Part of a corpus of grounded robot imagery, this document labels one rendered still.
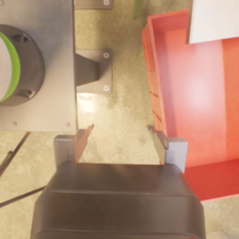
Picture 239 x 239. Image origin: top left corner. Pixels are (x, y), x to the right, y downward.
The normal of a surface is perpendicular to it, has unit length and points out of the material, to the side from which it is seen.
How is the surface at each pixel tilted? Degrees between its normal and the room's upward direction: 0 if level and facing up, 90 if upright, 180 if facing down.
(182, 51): 0
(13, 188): 0
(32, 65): 70
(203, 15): 30
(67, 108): 0
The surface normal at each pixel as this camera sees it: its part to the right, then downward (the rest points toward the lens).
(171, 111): -0.01, 0.25
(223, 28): 0.07, 0.69
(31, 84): 0.80, 0.52
